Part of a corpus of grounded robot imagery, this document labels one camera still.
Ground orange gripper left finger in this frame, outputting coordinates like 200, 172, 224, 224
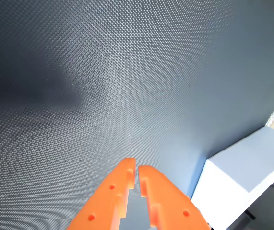
66, 157, 136, 230

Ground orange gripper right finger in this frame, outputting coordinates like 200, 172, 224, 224
138, 164, 212, 230

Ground white open cardboard box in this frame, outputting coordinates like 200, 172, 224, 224
191, 126, 274, 230

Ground dark grey textured mat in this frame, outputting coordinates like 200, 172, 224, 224
0, 0, 274, 230

